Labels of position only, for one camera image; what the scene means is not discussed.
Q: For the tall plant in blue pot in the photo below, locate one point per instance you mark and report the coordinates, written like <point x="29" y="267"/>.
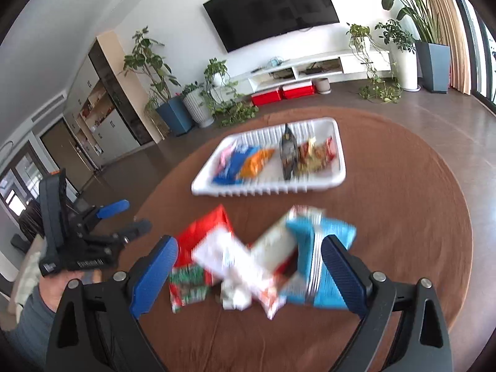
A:
<point x="176" y="116"/>

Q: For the wall television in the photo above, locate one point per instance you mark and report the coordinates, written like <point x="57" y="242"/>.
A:
<point x="271" y="7"/>

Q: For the large-leaf plant in grey planter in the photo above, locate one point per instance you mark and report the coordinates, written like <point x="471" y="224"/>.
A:
<point x="434" y="66"/>

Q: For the green snack packet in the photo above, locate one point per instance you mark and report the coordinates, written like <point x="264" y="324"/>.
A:
<point x="188" y="283"/>

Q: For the long black snack packet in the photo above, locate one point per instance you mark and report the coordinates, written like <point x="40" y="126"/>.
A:
<point x="288" y="155"/>

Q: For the wooden entrance door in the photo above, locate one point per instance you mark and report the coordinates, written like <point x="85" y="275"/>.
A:
<point x="66" y="151"/>

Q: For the wall cabinet unit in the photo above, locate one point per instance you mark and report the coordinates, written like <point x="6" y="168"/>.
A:
<point x="116" y="131"/>

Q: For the black framed glass door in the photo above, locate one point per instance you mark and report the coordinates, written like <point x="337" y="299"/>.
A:
<point x="480" y="66"/>

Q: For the plant in white ribbed pot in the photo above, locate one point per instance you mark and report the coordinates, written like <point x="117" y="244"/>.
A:
<point x="199" y="108"/>

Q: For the small grey round pot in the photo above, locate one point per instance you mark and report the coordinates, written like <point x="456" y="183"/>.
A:
<point x="322" y="86"/>

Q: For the orange snack packet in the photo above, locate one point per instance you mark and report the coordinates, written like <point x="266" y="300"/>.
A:
<point x="254" y="164"/>

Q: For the red gold patterned candy packet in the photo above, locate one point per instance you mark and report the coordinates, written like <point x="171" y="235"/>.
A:
<point x="328" y="149"/>

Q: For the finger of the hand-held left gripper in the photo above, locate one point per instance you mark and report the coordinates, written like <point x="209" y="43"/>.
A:
<point x="131" y="229"/>
<point x="112" y="209"/>

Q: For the bushy plant in white pot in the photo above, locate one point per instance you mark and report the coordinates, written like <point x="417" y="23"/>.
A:
<point x="407" y="69"/>

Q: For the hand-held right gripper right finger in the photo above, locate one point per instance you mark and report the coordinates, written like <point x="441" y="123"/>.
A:
<point x="345" y="275"/>

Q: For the gold snack packet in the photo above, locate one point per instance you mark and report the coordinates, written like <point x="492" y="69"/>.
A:
<point x="312" y="161"/>

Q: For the light blue snack packet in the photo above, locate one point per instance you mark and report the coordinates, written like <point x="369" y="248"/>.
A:
<point x="306" y="248"/>

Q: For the cream cushioned seat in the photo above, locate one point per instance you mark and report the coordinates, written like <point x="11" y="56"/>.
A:
<point x="25" y="279"/>

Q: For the trailing plant in white pot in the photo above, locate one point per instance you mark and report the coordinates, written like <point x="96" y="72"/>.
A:
<point x="358" y="33"/>
<point x="215" y="68"/>

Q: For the person's left hand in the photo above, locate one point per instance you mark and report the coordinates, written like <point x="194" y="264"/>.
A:
<point x="54" y="290"/>

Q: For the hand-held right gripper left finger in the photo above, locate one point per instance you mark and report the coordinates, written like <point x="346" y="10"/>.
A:
<point x="153" y="279"/>

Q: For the beige curtain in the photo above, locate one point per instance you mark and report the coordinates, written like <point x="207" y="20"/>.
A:
<point x="449" y="19"/>

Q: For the person's left forearm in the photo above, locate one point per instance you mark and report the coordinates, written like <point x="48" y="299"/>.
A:
<point x="31" y="333"/>

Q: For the ceiling air vent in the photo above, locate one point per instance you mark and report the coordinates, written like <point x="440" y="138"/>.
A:
<point x="48" y="106"/>

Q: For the white plastic tray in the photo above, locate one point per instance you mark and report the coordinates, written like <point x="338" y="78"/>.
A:
<point x="321" y="128"/>

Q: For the dark blue snack packet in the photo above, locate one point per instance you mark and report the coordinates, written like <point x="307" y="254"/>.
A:
<point x="232" y="166"/>

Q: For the pink snack packet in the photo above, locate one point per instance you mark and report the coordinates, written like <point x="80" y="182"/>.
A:
<point x="226" y="155"/>

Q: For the white TV cabinet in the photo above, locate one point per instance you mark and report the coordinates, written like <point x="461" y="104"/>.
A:
<point x="329" y="56"/>

